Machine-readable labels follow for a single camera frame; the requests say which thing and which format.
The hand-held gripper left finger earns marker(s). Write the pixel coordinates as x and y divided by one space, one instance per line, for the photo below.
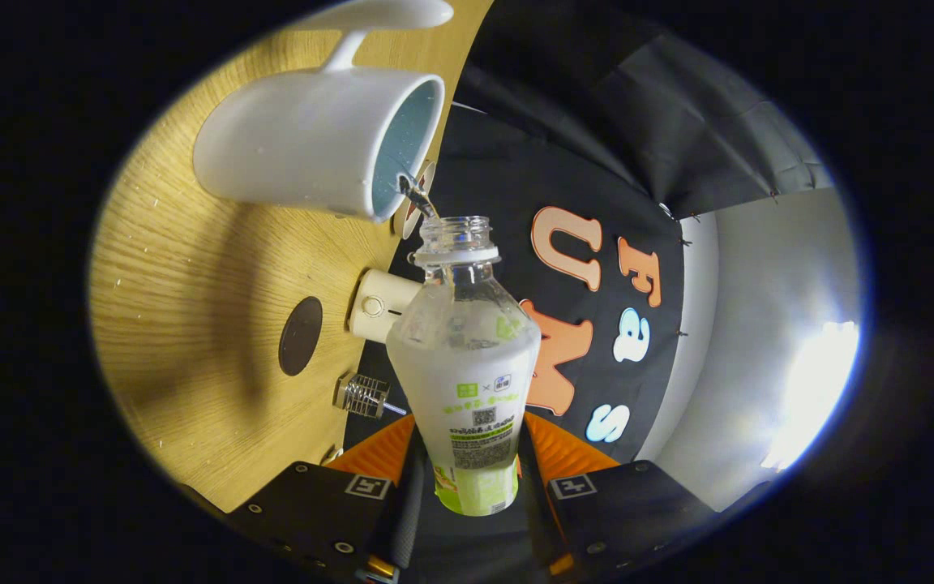
313 511

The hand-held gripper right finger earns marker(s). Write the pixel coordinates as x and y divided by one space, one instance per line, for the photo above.
629 507

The dark brown round coaster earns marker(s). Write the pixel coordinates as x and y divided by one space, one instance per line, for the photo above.
301 337

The clear juice bottle white label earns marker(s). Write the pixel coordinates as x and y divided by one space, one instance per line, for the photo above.
467 381

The white cup with blue inside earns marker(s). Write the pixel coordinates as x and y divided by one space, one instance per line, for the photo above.
297 146

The striped straw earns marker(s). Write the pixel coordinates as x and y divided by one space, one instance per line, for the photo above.
396 407

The wooden table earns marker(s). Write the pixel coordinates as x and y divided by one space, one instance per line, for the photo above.
191 341

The white toaster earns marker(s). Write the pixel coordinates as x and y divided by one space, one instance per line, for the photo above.
378 304

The white oval plate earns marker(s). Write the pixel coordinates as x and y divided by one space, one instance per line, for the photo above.
426 174

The black backdrop cloth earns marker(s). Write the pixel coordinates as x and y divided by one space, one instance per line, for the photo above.
564 122

